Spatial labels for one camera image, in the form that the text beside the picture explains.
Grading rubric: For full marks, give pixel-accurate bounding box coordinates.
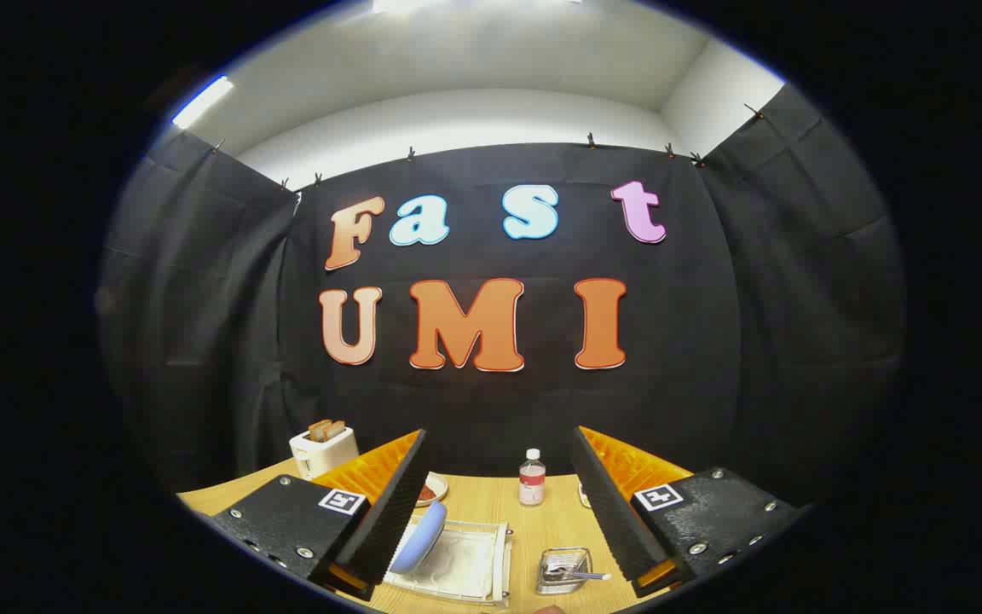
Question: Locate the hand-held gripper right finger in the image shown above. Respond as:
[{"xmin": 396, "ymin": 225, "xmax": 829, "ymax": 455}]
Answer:
[{"xmin": 572, "ymin": 425, "xmax": 807, "ymax": 598}]

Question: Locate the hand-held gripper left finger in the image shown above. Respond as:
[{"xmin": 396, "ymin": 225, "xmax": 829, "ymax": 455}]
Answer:
[{"xmin": 193, "ymin": 429, "xmax": 430, "ymax": 602}]

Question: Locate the blue plate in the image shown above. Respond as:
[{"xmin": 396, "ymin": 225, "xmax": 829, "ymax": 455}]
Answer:
[{"xmin": 389, "ymin": 501, "xmax": 448, "ymax": 574}]

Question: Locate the blue checked handle spoon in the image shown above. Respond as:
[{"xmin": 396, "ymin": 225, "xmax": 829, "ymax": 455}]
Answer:
[{"xmin": 546, "ymin": 563, "xmax": 613, "ymax": 585}]

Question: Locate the white wire dish rack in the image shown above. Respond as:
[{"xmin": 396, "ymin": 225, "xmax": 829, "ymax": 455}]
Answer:
[{"xmin": 382, "ymin": 503, "xmax": 513, "ymax": 608}]

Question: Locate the metal wire basket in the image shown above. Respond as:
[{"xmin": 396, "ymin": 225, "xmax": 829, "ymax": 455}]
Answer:
[{"xmin": 536, "ymin": 547, "xmax": 594, "ymax": 595}]

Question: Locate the beige plate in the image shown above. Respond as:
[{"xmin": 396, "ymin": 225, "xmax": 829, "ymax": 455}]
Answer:
[{"xmin": 414, "ymin": 472, "xmax": 449, "ymax": 507}]

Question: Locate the clear bottle with red label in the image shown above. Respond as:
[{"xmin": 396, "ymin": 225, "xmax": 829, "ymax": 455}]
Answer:
[{"xmin": 518, "ymin": 449, "xmax": 546, "ymax": 507}]

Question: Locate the white toaster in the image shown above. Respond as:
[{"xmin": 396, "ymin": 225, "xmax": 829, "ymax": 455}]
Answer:
[{"xmin": 289, "ymin": 425, "xmax": 361, "ymax": 480}]

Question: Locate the row of black cloth clips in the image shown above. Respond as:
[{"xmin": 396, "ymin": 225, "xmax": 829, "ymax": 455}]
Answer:
[{"xmin": 211, "ymin": 102, "xmax": 767, "ymax": 190}]

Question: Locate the ceiling light panel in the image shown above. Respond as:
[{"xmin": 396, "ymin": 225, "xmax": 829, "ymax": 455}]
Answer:
[
  {"xmin": 171, "ymin": 75, "xmax": 234, "ymax": 130},
  {"xmin": 372, "ymin": 0, "xmax": 586, "ymax": 14}
]

